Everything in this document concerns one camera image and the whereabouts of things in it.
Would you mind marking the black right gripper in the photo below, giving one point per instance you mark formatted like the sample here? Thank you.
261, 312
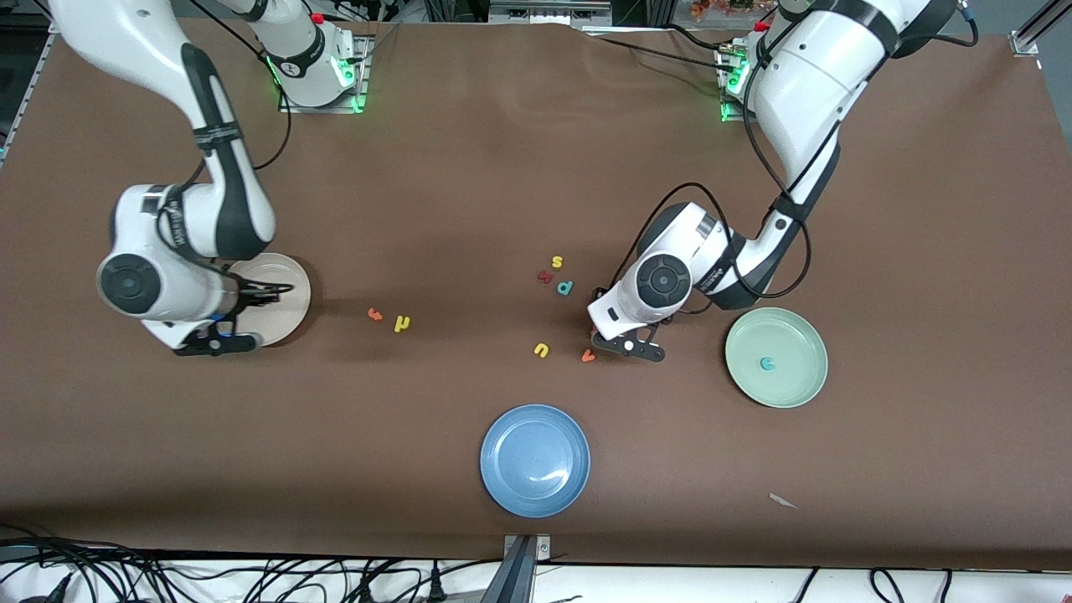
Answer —
246, 295

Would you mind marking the yellow foam letter h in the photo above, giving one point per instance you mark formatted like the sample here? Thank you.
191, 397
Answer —
400, 327

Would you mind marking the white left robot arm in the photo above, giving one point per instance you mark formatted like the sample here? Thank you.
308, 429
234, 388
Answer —
812, 75

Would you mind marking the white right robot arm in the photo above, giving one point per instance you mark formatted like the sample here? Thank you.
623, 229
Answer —
109, 33

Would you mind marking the beige brown plate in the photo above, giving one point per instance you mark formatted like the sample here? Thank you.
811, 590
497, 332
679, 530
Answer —
289, 316

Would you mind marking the blue plate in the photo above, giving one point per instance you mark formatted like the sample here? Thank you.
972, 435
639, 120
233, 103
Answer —
534, 461

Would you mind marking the pale green plate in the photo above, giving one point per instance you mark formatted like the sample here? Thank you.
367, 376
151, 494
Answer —
796, 385

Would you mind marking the white paper scrap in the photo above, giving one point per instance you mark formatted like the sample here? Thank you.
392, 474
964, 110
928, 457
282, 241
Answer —
783, 501

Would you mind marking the grey metal device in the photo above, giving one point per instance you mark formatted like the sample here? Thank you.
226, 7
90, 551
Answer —
548, 10

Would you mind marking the orange artificial flowers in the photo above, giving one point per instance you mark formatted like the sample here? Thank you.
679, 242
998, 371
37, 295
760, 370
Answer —
720, 7

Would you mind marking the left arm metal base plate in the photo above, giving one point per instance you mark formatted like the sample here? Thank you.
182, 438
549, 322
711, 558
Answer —
737, 118

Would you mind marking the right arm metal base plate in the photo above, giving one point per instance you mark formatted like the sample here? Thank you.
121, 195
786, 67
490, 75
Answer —
362, 75

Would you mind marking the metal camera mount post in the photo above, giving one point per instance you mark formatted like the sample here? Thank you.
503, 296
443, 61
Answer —
515, 578

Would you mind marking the aluminium frame rail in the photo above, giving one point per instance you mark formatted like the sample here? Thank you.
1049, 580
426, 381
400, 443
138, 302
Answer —
25, 92

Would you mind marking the aluminium frame corner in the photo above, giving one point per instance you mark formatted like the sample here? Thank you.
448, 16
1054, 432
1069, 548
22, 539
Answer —
1030, 29

